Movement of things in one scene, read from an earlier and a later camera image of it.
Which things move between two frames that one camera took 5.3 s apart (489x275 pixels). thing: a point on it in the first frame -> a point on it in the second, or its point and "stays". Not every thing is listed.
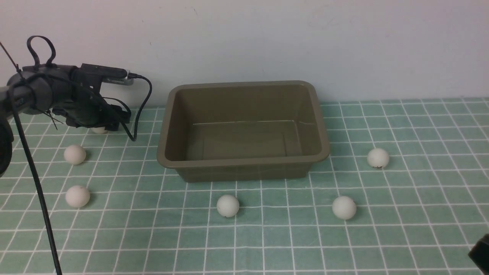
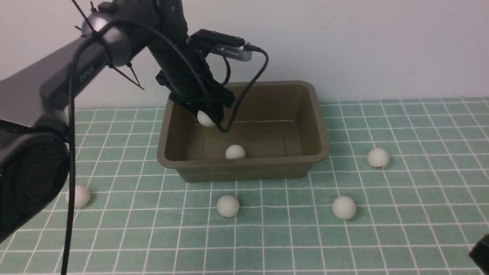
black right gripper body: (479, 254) stays
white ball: (75, 154) -> (204, 120)
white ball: (344, 207) stays
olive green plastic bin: (241, 131) stays
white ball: (77, 196) stays
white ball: (101, 130) -> (235, 152)
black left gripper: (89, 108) -> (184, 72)
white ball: (228, 206) stays
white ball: (378, 157) stays
